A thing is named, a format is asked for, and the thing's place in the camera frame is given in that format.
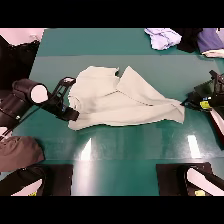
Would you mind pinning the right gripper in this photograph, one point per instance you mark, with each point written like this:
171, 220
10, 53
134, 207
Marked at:
196, 99

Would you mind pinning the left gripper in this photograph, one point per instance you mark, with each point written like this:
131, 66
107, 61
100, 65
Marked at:
64, 112

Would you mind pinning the white shirt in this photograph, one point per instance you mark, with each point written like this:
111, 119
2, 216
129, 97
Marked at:
123, 100

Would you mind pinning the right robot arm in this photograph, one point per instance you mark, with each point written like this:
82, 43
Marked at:
213, 178

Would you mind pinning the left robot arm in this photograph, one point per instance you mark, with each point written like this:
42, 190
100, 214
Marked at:
20, 96

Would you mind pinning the white garment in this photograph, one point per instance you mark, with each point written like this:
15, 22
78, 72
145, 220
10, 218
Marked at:
215, 53

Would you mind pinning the black garment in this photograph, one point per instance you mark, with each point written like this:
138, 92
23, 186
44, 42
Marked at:
189, 39
15, 63

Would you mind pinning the purple garment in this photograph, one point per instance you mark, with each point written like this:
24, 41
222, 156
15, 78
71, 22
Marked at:
210, 39

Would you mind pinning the lavender garment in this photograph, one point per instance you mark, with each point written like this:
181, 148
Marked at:
163, 37

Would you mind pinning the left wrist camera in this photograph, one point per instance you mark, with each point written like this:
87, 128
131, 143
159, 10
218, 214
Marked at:
62, 84

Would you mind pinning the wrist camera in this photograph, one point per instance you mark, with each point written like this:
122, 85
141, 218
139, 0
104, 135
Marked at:
62, 84
216, 76

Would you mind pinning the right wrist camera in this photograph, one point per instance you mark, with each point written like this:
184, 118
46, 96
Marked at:
216, 76

